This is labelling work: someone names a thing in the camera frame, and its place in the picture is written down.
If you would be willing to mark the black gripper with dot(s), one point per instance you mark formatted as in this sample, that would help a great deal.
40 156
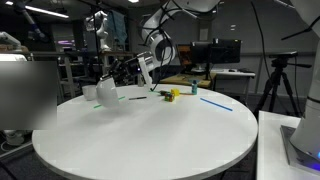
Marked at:
126 70

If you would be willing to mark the white ceramic bowl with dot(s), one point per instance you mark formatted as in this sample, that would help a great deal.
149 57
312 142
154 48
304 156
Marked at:
108 95

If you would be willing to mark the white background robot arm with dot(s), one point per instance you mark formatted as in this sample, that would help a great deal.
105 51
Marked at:
102 30

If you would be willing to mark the dark blue background robot arm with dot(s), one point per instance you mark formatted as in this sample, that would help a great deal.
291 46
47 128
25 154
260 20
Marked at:
31 23

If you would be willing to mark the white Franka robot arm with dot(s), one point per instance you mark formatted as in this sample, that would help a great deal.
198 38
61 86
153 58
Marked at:
160 46

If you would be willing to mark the multicolour puzzle cube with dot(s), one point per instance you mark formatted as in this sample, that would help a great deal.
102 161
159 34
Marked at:
169 97

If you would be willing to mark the yellow cube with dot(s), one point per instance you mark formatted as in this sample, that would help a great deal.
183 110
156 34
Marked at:
175 92

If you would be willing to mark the white mug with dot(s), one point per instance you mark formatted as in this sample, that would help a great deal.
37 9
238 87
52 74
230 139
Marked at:
88 93

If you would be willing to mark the black pen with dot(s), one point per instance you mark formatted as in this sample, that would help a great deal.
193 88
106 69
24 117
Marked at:
137 98

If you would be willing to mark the long green straw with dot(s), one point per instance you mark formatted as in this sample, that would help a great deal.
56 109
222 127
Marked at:
96 106

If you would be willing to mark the hanging blue cloth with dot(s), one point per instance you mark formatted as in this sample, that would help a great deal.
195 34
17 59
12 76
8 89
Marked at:
118 26

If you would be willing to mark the short green straw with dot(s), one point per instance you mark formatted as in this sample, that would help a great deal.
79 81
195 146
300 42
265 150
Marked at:
155 91

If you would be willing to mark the wooden desk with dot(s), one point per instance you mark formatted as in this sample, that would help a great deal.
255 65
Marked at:
181 80

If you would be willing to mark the monitor with orange screen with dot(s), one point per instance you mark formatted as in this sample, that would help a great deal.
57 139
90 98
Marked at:
184 55

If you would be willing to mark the orange straw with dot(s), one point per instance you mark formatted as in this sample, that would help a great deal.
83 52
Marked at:
186 94

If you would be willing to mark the blue sanitizer bottle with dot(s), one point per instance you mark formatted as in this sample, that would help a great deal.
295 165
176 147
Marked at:
194 88

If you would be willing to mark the black computer monitor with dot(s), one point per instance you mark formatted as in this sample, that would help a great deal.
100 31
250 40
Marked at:
200 52
226 51

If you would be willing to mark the ceiling light strip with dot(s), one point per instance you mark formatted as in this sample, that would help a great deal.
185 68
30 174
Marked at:
43 11

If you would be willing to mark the long blue straw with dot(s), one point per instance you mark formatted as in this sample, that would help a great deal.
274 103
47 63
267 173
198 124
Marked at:
216 104

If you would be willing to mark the white office desk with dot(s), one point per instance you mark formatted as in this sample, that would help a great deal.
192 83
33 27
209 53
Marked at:
233 73

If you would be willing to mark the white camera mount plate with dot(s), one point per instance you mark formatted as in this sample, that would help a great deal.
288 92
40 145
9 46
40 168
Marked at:
146 73

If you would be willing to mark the white paper on wall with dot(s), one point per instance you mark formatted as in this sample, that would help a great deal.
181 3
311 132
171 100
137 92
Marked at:
204 34

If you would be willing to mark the black camera tripod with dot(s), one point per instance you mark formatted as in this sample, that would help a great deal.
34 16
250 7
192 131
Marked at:
276 80

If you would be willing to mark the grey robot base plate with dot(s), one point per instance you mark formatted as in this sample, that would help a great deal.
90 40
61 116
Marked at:
295 150

